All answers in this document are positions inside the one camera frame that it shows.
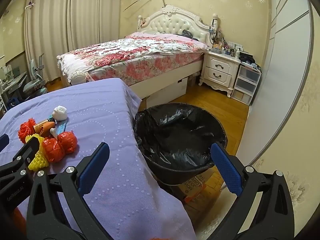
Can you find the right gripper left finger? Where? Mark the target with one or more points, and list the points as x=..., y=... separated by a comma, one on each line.
x=57, y=209

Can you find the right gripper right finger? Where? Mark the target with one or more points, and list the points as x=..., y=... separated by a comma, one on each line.
x=274, y=218

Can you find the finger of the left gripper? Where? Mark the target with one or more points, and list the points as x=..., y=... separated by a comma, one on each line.
x=4, y=141
x=16, y=178

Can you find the red foam fruit net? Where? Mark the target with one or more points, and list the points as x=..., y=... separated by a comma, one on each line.
x=26, y=128

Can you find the yellow foam fruit net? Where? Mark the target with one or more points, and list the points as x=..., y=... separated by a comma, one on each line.
x=39, y=161

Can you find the amber medicine bottle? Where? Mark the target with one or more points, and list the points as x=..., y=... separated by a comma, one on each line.
x=43, y=128

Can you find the white plastic bag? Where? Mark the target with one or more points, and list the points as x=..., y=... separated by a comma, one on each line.
x=60, y=113

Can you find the red knotted plastic bag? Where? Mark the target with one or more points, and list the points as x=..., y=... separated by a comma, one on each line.
x=56, y=149

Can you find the blue sachet packet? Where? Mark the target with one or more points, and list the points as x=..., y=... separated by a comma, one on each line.
x=60, y=126

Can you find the black lined trash bin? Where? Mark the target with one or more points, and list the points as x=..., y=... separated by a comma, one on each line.
x=175, y=140

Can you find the study desk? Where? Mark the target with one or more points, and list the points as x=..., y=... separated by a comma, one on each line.
x=9, y=84

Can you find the grey desk chair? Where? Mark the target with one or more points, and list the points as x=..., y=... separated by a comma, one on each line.
x=37, y=85

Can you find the purple bedspread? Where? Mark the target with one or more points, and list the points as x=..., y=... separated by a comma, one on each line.
x=126, y=199

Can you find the beige curtains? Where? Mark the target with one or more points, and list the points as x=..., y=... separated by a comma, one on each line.
x=54, y=27

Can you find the clear plastic drawer unit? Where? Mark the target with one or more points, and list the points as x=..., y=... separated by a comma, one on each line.
x=246, y=83

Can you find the white nightstand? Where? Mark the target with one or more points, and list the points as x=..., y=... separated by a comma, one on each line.
x=219, y=71

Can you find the floral quilt bed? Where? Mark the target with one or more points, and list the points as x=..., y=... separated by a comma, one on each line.
x=145, y=62

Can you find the white under-bed box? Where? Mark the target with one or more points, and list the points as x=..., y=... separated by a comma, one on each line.
x=168, y=93

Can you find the white tufted headboard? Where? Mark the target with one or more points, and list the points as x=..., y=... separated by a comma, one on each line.
x=173, y=20

